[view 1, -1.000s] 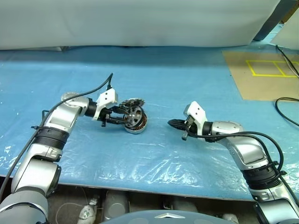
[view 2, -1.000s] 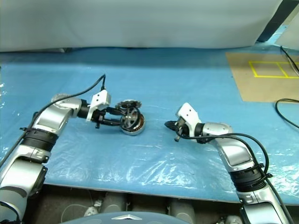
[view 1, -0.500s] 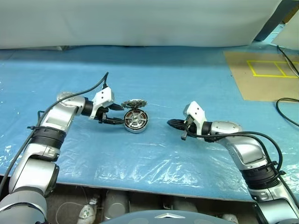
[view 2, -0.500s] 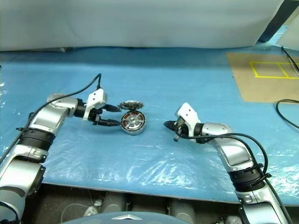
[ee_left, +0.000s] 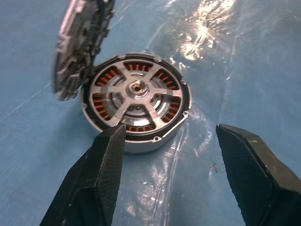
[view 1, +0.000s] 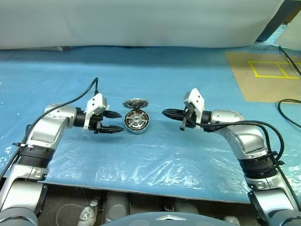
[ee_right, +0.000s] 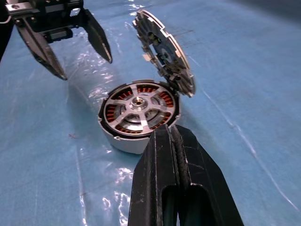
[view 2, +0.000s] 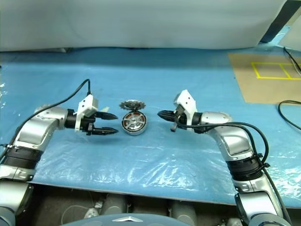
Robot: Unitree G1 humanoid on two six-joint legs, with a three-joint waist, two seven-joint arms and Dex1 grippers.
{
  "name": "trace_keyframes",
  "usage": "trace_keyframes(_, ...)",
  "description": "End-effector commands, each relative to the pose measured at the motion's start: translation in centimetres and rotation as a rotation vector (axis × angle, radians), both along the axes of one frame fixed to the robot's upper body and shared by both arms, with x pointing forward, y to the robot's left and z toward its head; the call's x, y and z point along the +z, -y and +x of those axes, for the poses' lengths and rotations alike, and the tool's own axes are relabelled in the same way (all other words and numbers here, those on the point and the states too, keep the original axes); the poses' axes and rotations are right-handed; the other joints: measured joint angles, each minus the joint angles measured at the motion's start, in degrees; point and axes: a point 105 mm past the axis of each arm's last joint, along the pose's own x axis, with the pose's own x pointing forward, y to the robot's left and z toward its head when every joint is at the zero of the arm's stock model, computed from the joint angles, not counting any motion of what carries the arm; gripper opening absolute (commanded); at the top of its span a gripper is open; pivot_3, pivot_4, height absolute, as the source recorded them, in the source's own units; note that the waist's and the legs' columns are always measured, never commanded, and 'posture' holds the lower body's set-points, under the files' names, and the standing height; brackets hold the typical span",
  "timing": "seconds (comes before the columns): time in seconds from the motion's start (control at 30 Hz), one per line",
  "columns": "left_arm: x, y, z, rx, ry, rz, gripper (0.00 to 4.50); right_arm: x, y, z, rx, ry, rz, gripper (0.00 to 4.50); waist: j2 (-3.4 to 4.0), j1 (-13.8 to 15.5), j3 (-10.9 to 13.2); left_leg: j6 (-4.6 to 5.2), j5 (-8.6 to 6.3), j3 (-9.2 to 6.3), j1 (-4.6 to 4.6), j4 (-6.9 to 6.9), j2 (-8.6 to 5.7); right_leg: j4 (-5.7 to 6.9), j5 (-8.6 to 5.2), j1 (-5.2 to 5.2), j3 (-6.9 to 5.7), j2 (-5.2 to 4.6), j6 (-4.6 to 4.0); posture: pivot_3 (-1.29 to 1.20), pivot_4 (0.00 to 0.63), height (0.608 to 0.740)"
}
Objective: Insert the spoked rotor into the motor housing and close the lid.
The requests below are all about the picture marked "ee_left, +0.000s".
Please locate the blue plastic table cover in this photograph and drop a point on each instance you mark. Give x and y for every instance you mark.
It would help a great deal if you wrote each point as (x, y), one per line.
(235, 82)

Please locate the motor stator with copper windings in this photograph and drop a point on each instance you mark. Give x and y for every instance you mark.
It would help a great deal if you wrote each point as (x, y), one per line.
(150, 146)

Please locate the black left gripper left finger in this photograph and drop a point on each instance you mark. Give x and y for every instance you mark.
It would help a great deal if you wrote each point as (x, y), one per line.
(94, 179)

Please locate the silver spoked rotor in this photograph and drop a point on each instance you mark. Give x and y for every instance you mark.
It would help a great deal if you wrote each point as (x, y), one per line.
(137, 99)

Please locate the round hinged motor lid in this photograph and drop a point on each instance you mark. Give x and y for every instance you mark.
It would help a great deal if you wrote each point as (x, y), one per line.
(73, 51)

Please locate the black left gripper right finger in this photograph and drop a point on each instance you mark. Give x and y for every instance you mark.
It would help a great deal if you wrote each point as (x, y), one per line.
(258, 183)

